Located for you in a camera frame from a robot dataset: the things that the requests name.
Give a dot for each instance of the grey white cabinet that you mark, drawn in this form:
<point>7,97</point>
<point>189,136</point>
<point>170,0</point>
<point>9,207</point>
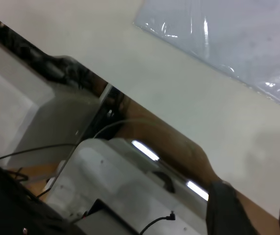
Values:
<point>12,98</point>

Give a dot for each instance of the clear red-zip plastic bag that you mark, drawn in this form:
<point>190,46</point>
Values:
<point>228,36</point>

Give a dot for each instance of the white plastic housing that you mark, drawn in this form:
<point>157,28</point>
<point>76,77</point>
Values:
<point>110,171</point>

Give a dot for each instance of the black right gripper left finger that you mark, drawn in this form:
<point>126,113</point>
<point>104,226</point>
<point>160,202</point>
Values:
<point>223,215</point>

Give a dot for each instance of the grey device box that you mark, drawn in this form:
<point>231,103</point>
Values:
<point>105,222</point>

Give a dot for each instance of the black flat panel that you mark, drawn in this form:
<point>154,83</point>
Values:
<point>7,203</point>

